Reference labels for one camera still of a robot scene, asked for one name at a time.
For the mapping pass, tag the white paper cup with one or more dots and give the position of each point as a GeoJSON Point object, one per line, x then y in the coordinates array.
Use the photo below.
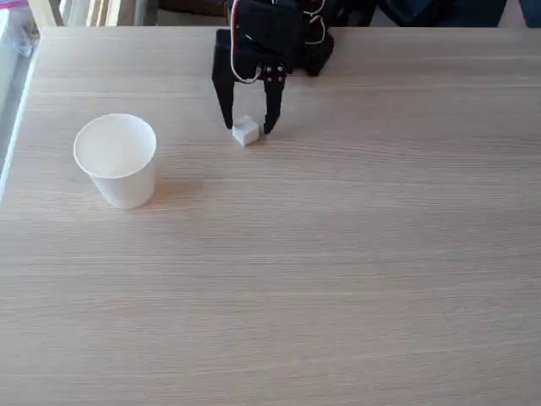
{"type": "Point", "coordinates": [120, 169]}

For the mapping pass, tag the light wooden chair frame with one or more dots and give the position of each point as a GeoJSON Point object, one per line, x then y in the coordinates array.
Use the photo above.
{"type": "Point", "coordinates": [46, 12]}

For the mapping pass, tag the small white block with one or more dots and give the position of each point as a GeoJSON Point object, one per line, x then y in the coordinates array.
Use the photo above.
{"type": "Point", "coordinates": [246, 134]}

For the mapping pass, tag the clear plastic bag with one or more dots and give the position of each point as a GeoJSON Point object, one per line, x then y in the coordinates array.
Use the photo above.
{"type": "Point", "coordinates": [14, 29]}

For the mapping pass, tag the dark blue fabric item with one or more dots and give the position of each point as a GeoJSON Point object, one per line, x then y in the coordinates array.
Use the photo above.
{"type": "Point", "coordinates": [439, 12]}

